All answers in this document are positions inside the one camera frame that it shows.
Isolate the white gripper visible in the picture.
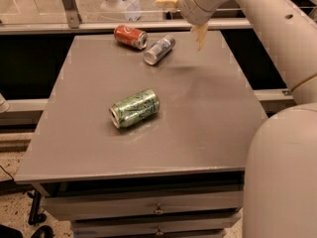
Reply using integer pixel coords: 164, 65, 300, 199
155, 0, 228, 51

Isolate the blue silver redbull can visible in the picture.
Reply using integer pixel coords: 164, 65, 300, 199
144, 35, 175, 65

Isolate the red coke can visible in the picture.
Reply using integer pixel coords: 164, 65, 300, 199
114, 25, 148, 50

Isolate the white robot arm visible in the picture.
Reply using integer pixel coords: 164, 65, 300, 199
156, 0, 317, 238

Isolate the green soda can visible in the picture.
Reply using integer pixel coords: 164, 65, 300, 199
109, 89, 159, 129

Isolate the grey drawer cabinet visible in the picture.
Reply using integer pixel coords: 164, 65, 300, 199
15, 31, 265, 238

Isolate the upper metal drawer knob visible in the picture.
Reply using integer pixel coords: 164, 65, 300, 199
154, 204, 164, 215

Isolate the metal drawer knob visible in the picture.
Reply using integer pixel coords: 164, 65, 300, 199
156, 227, 164, 236
154, 204, 164, 215

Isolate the lower grey drawer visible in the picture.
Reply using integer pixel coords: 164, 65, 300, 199
71, 212, 241, 238

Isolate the grey drawer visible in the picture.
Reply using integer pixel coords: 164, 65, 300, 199
42, 190, 244, 221
71, 212, 241, 238

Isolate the lower metal drawer knob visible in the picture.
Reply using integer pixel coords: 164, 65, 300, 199
156, 227, 164, 236

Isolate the upper grey drawer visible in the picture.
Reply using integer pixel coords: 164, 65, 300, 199
42, 190, 244, 221

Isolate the white pedestal base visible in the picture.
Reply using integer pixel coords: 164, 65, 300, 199
100, 0, 141, 21

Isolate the left metal rail bracket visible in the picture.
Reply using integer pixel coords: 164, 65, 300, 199
61, 0, 81, 29

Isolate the horizontal metal rail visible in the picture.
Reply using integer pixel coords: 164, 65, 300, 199
0, 18, 253, 36

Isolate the black floor cable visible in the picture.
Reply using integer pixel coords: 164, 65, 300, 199
0, 164, 16, 182

